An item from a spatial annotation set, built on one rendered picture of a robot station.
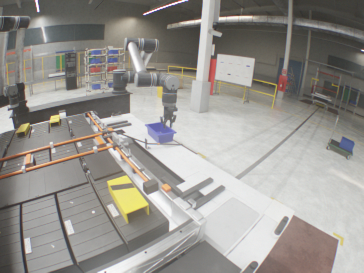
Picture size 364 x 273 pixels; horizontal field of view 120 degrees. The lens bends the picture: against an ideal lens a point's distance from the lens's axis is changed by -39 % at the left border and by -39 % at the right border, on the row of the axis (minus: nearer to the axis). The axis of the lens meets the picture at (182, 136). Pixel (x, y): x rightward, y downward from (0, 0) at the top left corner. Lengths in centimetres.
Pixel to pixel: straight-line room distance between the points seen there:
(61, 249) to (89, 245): 8
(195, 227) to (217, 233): 20
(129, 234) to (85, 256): 13
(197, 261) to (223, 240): 16
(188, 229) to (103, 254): 24
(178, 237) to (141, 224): 11
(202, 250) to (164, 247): 18
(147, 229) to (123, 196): 11
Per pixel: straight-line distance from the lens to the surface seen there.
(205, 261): 59
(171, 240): 49
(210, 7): 522
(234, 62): 786
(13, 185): 79
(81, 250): 49
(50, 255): 51
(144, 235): 49
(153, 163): 114
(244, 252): 69
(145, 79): 130
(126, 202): 49
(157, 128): 142
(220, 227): 72
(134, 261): 46
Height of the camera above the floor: 141
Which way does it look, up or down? 24 degrees down
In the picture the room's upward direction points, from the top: 5 degrees clockwise
